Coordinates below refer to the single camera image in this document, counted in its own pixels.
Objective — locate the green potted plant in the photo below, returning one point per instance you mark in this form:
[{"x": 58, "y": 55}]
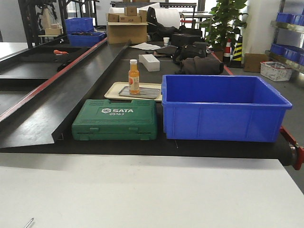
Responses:
[{"x": 225, "y": 23}]

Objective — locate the beige plastic tray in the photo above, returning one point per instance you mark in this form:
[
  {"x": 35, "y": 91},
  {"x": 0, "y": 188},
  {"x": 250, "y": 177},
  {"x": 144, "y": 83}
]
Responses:
[{"x": 113, "y": 91}]

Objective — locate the red white traffic cone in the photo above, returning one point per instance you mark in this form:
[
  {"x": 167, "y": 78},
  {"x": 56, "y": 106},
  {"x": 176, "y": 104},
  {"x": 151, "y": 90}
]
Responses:
[{"x": 227, "y": 51}]

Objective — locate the blue bin on conveyor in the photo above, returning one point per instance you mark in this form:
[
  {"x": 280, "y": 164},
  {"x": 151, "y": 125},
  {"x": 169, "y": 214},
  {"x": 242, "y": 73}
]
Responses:
[{"x": 87, "y": 40}]

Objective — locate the green SATA tool case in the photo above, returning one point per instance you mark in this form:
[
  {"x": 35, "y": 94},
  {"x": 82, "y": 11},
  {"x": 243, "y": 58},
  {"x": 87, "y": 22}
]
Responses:
[{"x": 106, "y": 120}]

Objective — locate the large cardboard box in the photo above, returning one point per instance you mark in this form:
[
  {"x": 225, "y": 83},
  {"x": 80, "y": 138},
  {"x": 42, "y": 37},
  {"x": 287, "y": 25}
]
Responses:
[{"x": 118, "y": 32}]

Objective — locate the dark grey cloth bundle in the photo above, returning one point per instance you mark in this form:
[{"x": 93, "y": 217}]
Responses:
[{"x": 200, "y": 66}]

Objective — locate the small brown cardboard box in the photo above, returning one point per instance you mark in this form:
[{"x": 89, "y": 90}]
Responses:
[{"x": 252, "y": 62}]

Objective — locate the white paper cup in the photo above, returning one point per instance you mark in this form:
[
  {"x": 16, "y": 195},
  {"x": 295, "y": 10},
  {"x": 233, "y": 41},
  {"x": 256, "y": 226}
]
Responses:
[{"x": 166, "y": 41}]

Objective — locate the orange juice bottle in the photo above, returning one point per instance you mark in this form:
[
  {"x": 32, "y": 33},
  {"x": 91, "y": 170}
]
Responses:
[{"x": 133, "y": 77}]

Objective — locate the white foam block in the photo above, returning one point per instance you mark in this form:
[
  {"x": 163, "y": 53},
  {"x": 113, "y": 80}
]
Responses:
[{"x": 150, "y": 62}]

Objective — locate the white wire basket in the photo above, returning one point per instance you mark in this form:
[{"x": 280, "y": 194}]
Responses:
[{"x": 275, "y": 71}]

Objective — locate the black yellow traffic cone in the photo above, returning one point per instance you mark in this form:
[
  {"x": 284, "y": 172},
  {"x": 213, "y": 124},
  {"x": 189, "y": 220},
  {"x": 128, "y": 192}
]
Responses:
[{"x": 236, "y": 61}]

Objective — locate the large blue plastic bin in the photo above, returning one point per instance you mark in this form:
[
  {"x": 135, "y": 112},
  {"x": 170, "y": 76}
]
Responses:
[{"x": 223, "y": 108}]

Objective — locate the small metal tray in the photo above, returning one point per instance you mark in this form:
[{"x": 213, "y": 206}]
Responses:
[{"x": 148, "y": 93}]

